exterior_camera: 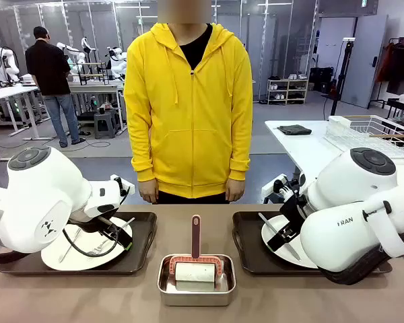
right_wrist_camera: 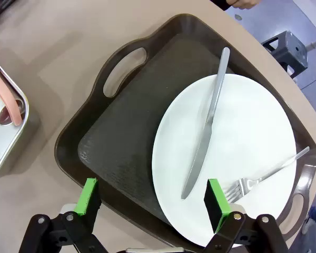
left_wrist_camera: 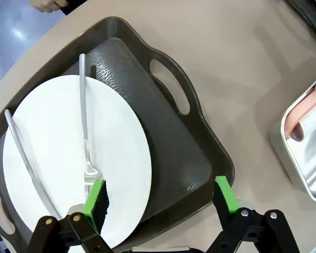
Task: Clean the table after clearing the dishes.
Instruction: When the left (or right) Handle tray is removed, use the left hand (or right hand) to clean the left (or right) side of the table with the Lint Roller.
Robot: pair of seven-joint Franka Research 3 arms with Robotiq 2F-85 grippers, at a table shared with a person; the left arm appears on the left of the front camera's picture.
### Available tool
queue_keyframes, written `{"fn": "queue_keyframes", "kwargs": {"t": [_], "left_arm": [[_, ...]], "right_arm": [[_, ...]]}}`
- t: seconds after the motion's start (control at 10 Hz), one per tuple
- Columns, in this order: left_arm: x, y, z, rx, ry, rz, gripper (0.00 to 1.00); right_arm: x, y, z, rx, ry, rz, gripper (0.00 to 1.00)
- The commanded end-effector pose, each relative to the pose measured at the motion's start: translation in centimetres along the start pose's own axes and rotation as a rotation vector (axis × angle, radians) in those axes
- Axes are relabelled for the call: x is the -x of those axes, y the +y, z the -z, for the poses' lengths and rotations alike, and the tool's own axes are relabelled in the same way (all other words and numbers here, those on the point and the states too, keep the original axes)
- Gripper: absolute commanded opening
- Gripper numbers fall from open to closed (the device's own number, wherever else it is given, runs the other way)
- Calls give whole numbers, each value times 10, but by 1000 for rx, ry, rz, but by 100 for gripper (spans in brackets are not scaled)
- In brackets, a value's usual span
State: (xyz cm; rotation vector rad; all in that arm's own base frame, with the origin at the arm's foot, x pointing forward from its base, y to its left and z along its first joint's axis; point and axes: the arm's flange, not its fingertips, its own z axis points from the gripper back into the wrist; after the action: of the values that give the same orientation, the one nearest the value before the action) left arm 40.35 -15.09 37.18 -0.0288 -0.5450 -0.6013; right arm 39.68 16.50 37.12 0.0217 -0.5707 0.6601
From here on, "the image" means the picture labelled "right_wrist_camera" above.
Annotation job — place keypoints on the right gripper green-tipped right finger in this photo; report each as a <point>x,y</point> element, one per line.
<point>213,208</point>

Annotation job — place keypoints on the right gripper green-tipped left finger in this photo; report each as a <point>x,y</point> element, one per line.
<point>88,197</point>

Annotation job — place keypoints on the silver fork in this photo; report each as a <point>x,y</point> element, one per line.
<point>242,184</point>

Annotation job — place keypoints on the silver table knife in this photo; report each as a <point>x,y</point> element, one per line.
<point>200,155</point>

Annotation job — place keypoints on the dark brown serving tray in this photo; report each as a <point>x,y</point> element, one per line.
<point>126,131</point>

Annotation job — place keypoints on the white round plate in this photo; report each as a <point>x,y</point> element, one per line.
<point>252,131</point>

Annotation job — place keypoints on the pink lint roller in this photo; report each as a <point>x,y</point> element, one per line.
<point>8,97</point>

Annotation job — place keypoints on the small round floor cap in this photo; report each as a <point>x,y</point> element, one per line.
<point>237,17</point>

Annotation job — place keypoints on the person left hand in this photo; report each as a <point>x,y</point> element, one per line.
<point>243,3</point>

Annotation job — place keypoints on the rectangular metal container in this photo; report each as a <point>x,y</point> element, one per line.
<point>5,142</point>

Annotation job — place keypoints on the dark plastic stool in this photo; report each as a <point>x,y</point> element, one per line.
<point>292,50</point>

